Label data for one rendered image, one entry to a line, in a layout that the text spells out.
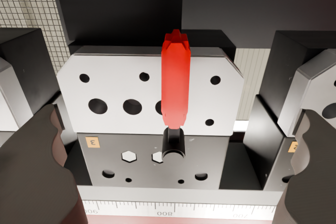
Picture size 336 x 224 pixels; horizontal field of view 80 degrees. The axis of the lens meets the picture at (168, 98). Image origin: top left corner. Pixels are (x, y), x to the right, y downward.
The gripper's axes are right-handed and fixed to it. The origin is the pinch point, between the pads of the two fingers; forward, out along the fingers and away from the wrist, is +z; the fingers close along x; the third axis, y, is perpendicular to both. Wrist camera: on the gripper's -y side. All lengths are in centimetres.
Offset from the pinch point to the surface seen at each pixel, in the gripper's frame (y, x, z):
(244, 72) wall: 120, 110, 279
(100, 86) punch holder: 1.6, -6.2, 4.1
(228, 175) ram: 15.3, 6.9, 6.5
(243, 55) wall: 95, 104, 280
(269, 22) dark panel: 6, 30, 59
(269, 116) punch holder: 7.0, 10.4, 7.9
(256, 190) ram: 15.4, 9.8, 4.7
